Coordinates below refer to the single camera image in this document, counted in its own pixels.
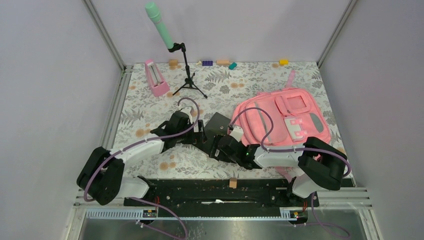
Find black paperback book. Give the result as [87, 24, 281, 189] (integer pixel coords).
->
[194, 112, 231, 158]

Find pink school backpack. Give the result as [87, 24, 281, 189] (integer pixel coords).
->
[230, 70, 331, 146]

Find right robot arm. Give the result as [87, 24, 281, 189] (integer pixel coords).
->
[207, 135, 352, 206]

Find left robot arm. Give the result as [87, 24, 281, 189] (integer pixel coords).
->
[76, 110, 207, 206]

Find wooden block on base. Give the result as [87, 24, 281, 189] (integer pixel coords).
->
[228, 177, 238, 189]

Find black microphone tripod stand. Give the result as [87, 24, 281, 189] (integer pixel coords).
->
[168, 42, 208, 99]

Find pink metronome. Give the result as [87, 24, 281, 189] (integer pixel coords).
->
[144, 59, 170, 97]

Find purple toy block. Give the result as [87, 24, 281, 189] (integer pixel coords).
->
[201, 60, 214, 67]

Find tan wooden block rear left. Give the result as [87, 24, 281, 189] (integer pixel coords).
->
[168, 59, 179, 67]

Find long tan wooden block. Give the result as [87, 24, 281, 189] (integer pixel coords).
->
[216, 59, 231, 66]

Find teal toy block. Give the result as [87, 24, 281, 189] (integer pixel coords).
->
[228, 62, 237, 70]

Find yellow toy block rear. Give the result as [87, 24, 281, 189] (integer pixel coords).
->
[278, 59, 289, 66]

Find mint green microphone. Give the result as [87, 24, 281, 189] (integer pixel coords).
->
[144, 2, 174, 53]

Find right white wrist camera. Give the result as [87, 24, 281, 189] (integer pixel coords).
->
[228, 124, 244, 142]

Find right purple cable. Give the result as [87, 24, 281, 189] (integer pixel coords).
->
[228, 107, 353, 180]

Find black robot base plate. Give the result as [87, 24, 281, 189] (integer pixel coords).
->
[143, 179, 320, 217]

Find grey slotted cable duct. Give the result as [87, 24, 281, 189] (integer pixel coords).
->
[85, 207, 308, 221]

